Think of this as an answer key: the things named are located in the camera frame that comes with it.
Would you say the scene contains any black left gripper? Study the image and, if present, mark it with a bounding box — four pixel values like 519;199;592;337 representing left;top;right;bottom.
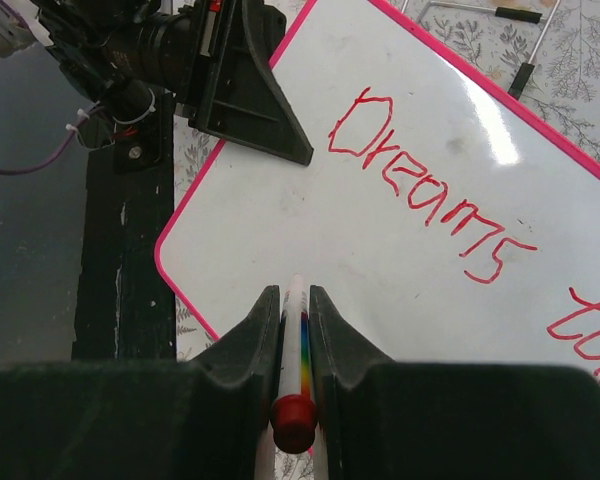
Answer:
136;1;313;166

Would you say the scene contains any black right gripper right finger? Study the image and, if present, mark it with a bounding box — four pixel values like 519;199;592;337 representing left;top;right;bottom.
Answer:
309;286;600;479

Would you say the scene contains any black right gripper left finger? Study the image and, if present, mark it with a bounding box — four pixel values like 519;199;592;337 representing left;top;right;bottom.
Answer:
0;286;280;479

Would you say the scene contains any red capped whiteboard marker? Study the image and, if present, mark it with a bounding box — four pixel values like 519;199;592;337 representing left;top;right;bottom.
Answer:
270;274;317;454

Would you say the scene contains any pink framed whiteboard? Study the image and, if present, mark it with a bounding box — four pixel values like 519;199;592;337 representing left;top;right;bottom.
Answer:
154;0;600;401

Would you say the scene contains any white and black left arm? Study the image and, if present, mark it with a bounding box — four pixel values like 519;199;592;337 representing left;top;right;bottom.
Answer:
38;1;313;173

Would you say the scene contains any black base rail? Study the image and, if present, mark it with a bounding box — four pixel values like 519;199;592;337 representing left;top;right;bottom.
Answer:
71;94;176;360

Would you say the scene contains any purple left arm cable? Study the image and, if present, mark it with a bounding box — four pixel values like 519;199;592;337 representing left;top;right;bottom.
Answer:
0;107;94;176

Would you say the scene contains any white wire whiteboard stand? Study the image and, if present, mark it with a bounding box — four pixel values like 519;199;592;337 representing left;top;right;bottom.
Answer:
397;1;564;104

